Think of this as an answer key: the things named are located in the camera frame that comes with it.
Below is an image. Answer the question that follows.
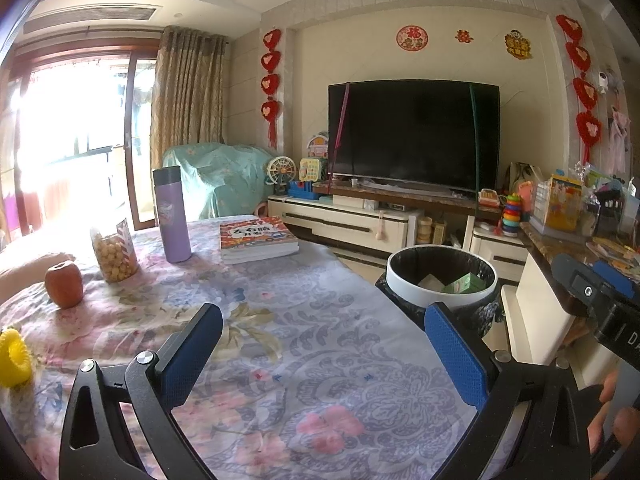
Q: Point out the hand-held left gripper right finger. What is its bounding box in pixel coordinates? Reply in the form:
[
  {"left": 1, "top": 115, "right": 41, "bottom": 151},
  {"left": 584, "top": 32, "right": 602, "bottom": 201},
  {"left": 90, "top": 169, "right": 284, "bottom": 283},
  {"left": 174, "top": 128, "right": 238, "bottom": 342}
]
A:
[{"left": 424, "top": 302, "right": 591, "bottom": 480}]

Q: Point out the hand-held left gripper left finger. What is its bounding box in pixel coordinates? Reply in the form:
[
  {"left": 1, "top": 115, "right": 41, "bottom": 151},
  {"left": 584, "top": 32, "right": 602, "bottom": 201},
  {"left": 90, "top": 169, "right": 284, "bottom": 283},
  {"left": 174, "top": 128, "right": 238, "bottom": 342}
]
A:
[{"left": 59, "top": 303, "right": 224, "bottom": 480}]

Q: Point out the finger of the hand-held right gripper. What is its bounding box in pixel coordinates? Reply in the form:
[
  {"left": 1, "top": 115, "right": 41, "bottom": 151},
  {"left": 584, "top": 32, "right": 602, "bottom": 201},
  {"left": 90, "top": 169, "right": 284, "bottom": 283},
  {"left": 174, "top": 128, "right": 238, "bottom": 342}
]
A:
[
  {"left": 550, "top": 254, "right": 621, "bottom": 321},
  {"left": 592, "top": 260, "right": 636, "bottom": 298}
]

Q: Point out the green drink carton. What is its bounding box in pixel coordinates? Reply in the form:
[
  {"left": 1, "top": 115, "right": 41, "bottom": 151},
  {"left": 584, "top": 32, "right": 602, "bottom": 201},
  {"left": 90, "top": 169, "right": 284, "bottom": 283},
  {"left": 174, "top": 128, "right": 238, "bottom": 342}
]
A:
[{"left": 442, "top": 272, "right": 486, "bottom": 295}]

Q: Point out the white rim trash bin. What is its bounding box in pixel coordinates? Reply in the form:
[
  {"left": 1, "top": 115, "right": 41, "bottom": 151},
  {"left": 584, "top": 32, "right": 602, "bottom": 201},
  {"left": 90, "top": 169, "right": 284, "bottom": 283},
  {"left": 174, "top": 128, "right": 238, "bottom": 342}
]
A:
[{"left": 375, "top": 245, "right": 505, "bottom": 341}]

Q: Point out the person's right hand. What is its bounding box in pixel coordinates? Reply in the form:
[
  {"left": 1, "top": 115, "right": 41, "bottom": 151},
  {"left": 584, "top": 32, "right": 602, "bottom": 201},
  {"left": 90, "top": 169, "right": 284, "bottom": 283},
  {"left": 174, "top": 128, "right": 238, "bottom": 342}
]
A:
[{"left": 587, "top": 372, "right": 640, "bottom": 456}]

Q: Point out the marble side counter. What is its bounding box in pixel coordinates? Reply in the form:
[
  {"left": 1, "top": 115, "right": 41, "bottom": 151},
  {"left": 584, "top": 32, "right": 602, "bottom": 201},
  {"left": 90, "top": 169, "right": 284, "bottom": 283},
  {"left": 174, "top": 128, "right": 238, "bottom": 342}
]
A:
[{"left": 520, "top": 220, "right": 640, "bottom": 321}]

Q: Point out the yellow toy box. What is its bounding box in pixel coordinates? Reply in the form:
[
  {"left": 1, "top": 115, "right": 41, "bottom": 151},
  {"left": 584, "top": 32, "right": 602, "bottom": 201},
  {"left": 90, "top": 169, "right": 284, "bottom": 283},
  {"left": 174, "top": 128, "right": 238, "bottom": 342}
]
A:
[{"left": 530, "top": 175, "right": 583, "bottom": 233}]

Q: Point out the clear jar of snack balls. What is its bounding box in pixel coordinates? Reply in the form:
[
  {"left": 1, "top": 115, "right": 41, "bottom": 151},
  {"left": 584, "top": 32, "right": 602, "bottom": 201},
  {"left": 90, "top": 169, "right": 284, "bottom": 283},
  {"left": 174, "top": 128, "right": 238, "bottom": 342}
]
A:
[{"left": 90, "top": 217, "right": 140, "bottom": 283}]

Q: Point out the purple thermos bottle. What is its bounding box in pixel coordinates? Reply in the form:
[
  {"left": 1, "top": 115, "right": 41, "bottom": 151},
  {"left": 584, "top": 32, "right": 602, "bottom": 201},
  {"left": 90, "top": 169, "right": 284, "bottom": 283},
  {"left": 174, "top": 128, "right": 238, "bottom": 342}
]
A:
[{"left": 152, "top": 165, "right": 193, "bottom": 264}]

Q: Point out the pink hanging dress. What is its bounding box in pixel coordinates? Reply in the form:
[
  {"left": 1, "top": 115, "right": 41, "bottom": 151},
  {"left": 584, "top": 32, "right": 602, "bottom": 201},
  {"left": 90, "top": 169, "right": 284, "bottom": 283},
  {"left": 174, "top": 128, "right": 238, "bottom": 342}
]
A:
[{"left": 607, "top": 105, "right": 631, "bottom": 173}]

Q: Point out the red apple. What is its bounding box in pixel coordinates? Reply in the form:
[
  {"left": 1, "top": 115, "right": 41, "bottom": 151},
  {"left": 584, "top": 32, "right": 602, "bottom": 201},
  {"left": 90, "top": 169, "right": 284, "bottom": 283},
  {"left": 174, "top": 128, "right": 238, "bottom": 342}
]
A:
[{"left": 45, "top": 261, "right": 84, "bottom": 309}]

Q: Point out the teal covered armchair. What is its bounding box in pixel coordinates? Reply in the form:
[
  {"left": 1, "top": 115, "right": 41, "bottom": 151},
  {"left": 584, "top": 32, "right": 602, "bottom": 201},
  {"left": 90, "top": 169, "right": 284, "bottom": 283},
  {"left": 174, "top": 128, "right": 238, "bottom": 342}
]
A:
[{"left": 161, "top": 142, "right": 273, "bottom": 221}]

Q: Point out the white television cabinet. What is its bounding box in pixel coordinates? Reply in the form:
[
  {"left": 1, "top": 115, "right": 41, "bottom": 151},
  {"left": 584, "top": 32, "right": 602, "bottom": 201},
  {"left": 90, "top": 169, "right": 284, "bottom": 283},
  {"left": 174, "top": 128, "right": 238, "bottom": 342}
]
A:
[{"left": 267, "top": 180, "right": 531, "bottom": 286}]

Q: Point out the beige sofa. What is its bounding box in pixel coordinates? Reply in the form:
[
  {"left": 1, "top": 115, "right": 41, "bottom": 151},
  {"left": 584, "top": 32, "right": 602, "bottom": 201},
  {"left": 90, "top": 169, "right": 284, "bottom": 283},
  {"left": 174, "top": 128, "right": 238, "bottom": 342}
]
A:
[{"left": 0, "top": 230, "right": 76, "bottom": 306}]

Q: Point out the red heart garland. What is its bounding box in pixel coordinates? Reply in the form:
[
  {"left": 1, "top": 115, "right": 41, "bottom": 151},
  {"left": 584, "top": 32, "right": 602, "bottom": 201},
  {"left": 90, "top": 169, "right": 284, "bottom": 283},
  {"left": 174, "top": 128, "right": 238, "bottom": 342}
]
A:
[
  {"left": 261, "top": 29, "right": 282, "bottom": 150},
  {"left": 556, "top": 14, "right": 603, "bottom": 161}
]

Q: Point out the blue toy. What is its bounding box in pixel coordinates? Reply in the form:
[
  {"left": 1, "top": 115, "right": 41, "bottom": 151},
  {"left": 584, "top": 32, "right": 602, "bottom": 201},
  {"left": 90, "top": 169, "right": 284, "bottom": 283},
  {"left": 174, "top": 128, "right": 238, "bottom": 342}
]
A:
[{"left": 287, "top": 179, "right": 318, "bottom": 201}]

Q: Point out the toy ferris wheel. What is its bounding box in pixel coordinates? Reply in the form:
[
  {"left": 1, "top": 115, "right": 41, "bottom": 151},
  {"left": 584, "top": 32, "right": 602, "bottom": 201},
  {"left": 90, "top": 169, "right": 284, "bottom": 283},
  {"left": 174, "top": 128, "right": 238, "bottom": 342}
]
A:
[{"left": 265, "top": 156, "right": 297, "bottom": 195}]

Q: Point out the black flat television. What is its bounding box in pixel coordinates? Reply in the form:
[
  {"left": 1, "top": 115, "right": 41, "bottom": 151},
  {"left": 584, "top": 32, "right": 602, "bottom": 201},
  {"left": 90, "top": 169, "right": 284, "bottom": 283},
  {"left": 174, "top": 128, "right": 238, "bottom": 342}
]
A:
[{"left": 327, "top": 80, "right": 501, "bottom": 195}]

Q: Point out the pink toy house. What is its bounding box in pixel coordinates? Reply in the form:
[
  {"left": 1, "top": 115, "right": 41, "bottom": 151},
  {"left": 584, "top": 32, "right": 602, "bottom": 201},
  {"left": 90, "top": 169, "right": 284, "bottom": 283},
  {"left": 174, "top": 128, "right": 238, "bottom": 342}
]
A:
[{"left": 306, "top": 132, "right": 329, "bottom": 160}]

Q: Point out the balcony sliding door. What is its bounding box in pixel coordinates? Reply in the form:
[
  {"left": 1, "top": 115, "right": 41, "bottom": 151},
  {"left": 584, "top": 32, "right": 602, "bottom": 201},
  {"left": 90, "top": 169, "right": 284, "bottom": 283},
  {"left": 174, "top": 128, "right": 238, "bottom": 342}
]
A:
[{"left": 10, "top": 50, "right": 161, "bottom": 231}]

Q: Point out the pink stick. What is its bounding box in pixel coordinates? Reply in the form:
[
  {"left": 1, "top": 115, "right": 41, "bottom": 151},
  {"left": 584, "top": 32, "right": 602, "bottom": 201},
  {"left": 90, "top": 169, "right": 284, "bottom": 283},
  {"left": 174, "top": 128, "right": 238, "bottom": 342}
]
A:
[{"left": 331, "top": 82, "right": 351, "bottom": 181}]

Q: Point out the beige patterned curtain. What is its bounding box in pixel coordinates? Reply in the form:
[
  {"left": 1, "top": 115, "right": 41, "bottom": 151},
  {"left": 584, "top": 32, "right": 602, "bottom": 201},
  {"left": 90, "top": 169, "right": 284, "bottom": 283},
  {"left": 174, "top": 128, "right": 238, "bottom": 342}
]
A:
[{"left": 150, "top": 25, "right": 228, "bottom": 163}]

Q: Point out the ceiling air vent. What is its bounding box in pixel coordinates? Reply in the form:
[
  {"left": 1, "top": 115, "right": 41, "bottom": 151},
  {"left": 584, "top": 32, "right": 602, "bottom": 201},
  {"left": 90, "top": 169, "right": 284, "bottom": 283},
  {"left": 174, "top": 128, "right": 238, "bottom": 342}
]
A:
[{"left": 25, "top": 5, "right": 163, "bottom": 33}]

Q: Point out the rainbow stacking ring toy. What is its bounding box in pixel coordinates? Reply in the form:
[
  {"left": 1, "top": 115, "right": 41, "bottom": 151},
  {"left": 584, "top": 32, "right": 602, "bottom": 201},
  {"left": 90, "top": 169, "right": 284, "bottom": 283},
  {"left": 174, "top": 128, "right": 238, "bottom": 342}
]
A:
[{"left": 501, "top": 192, "right": 522, "bottom": 236}]

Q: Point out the yellow cartoon wall sticker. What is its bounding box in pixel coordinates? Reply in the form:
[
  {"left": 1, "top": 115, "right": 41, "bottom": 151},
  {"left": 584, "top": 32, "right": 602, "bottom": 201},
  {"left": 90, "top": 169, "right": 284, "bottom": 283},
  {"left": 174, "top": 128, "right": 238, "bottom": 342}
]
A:
[{"left": 504, "top": 29, "right": 532, "bottom": 58}]

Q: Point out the round red wall sticker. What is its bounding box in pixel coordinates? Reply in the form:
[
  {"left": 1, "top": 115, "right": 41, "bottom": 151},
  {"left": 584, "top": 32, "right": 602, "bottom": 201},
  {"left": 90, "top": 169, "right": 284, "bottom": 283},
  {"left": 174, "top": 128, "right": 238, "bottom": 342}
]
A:
[{"left": 396, "top": 25, "right": 429, "bottom": 52}]

